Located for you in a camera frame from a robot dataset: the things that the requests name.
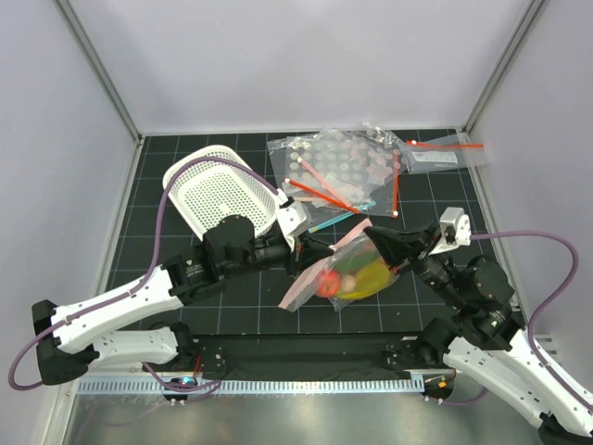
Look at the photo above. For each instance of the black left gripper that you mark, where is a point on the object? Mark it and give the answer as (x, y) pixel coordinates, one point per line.
(307, 250)

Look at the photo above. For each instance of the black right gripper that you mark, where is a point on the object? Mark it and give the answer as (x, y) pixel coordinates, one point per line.
(405, 248)

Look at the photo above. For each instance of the red toy strawberry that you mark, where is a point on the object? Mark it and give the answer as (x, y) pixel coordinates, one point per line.
(328, 285)

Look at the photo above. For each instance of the yellow toy lemon slice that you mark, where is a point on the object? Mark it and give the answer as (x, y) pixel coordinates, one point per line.
(370, 280)

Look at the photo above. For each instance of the pink zipper clear bag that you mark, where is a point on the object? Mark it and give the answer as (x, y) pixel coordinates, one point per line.
(304, 287)

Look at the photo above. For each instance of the green toy chili pepper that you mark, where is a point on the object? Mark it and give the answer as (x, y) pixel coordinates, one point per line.
(353, 262)

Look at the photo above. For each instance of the beige toy egg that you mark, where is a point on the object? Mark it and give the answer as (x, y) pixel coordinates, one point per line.
(347, 283)

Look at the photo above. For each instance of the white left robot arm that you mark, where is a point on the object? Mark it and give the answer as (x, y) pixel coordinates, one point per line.
(74, 338)

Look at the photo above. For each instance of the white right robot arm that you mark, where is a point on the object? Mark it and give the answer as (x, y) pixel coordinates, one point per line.
(485, 338)

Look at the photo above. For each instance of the blue zipper clear bag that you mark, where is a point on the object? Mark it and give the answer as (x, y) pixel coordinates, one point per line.
(324, 217)

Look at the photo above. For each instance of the orange zipper clear bag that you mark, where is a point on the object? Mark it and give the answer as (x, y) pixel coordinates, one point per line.
(359, 185)

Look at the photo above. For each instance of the pink dotted zip bag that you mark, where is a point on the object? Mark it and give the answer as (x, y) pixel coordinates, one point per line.
(330, 144)

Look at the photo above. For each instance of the far labelled orange zip bag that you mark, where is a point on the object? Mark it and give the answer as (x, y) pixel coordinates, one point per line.
(446, 153)

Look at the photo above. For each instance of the white perforated plastic basket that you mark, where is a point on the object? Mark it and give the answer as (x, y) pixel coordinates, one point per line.
(213, 183)

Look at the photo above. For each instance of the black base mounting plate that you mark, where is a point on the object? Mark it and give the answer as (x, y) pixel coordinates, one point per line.
(306, 357)

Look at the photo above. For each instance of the black cutting mat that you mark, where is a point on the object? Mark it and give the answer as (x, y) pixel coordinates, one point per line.
(249, 304)

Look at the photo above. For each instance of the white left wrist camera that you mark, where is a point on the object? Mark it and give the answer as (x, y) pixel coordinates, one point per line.
(293, 220)

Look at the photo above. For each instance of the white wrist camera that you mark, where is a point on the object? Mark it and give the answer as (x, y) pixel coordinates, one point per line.
(293, 220)
(455, 230)

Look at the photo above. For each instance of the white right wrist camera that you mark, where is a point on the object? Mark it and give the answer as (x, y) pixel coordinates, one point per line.
(455, 230)

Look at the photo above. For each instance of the slotted metal cable duct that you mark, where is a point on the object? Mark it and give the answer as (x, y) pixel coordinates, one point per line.
(128, 385)

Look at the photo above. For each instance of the aluminium frame post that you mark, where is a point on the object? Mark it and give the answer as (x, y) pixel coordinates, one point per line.
(85, 44)
(519, 35)

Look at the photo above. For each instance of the left aluminium frame post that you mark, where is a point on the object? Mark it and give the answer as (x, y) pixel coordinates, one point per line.
(85, 44)

